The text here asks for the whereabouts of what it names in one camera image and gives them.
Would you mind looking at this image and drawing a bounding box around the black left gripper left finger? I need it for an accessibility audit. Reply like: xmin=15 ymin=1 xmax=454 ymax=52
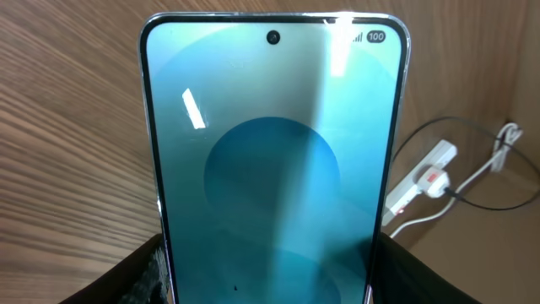
xmin=61 ymin=234 xmax=170 ymax=304

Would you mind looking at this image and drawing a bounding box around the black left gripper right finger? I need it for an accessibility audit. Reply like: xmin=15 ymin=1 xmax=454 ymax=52
xmin=370 ymin=234 xmax=479 ymax=304

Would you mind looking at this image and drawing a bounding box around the black USB charging cable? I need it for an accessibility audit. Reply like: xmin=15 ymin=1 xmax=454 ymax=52
xmin=391 ymin=116 xmax=540 ymax=212

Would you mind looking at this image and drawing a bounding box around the blue Galaxy smartphone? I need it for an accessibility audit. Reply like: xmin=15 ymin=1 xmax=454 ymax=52
xmin=138 ymin=12 xmax=410 ymax=303

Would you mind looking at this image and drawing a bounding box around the white USB charger plug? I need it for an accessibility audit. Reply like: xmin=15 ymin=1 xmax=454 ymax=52
xmin=417 ymin=166 xmax=451 ymax=198

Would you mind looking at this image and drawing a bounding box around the white power strip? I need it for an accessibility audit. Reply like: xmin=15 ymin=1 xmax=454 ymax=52
xmin=381 ymin=139 xmax=457 ymax=226

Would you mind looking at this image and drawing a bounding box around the white power strip cord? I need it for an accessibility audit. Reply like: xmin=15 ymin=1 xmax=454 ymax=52
xmin=388 ymin=122 xmax=524 ymax=239

